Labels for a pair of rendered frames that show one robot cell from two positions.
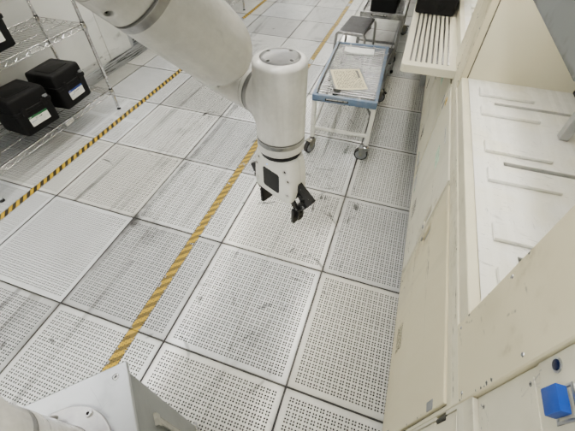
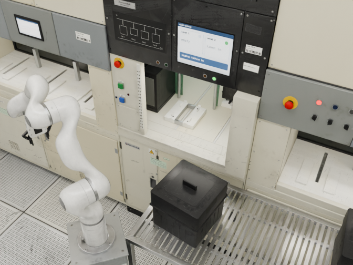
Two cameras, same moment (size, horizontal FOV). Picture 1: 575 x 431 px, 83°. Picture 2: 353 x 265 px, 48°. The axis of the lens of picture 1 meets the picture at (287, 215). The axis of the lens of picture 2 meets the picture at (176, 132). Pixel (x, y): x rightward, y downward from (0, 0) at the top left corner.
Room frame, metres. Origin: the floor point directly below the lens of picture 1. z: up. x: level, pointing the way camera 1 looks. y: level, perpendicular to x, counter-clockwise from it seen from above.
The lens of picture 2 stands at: (-0.52, 1.52, 2.50)
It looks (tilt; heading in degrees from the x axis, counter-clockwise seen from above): 41 degrees down; 279
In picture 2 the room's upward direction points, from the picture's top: 1 degrees clockwise
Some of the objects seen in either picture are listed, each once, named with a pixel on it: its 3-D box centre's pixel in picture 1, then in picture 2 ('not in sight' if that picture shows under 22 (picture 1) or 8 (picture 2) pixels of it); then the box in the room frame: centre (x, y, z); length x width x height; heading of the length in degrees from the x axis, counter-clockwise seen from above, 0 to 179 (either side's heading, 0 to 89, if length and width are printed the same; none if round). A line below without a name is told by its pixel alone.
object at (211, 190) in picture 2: not in sight; (189, 191); (-0.40, 0.22, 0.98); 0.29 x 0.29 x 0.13; 63
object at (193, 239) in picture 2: not in sight; (188, 207); (-0.40, 0.22, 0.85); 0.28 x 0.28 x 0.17; 63
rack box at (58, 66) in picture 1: (60, 83); not in sight; (2.41, 1.74, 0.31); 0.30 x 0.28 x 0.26; 165
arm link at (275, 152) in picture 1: (280, 139); not in sight; (0.49, 0.01, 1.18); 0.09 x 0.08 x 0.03; 46
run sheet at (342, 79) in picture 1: (348, 78); not in sight; (2.18, -0.42, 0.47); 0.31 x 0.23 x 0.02; 3
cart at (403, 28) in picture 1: (384, 22); not in sight; (3.93, -1.05, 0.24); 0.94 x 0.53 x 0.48; 161
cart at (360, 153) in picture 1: (352, 97); not in sight; (2.34, -0.50, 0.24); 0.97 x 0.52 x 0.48; 164
